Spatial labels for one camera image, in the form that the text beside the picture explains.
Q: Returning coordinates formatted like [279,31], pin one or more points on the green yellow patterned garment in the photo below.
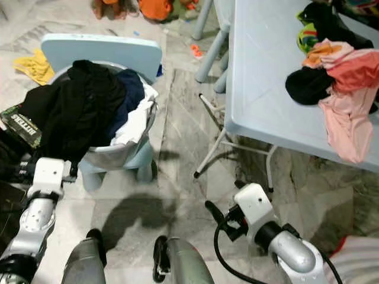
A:
[307,38]

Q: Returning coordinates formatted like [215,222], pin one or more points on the large black garment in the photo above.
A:
[77,106]

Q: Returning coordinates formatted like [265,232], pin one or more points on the small black garment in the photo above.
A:
[307,86]

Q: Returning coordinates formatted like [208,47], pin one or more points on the child in orange shirt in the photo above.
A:
[157,7]

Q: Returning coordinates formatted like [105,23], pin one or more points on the navy blue garment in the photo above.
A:
[131,92]

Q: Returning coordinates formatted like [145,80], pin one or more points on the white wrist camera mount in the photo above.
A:
[254,207]
[53,174]

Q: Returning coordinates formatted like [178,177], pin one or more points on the grey laundry basket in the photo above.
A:
[124,155]

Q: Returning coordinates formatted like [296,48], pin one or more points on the coral red knit garment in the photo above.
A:
[355,74]

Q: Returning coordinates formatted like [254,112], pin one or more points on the light blue folding table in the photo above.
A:
[266,71]

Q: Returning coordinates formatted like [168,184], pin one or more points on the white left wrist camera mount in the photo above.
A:
[53,174]

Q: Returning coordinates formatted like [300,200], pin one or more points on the small orange toy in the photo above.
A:
[195,50]

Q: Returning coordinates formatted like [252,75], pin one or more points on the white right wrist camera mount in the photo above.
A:
[254,207]

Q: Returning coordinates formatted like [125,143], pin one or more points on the orange cloth garment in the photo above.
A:
[323,54]

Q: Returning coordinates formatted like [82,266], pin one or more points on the peach pink garment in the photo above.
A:
[346,127]

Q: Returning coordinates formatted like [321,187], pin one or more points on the white garment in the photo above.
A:
[136,127]

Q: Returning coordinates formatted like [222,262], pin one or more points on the yellow cloth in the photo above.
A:
[35,68]

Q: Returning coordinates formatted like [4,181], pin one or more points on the child in green shirt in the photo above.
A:
[109,6]

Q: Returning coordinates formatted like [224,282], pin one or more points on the green black cardboard box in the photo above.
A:
[21,124]

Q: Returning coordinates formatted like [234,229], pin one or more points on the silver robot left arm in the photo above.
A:
[38,228]

